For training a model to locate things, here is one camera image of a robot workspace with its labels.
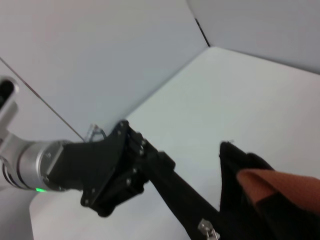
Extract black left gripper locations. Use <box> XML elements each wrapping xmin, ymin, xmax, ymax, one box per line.
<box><xmin>45</xmin><ymin>119</ymin><xmax>176</xmax><ymax>218</ymax></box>

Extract silver zipper pull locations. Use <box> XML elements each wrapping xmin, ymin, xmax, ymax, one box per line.
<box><xmin>197</xmin><ymin>218</ymin><xmax>222</xmax><ymax>240</ymax></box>

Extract black bag with brown handles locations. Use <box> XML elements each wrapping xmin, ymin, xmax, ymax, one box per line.
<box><xmin>149</xmin><ymin>140</ymin><xmax>320</xmax><ymax>240</ymax></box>

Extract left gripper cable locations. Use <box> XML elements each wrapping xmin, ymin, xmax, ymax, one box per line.
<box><xmin>83</xmin><ymin>123</ymin><xmax>108</xmax><ymax>143</ymax></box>

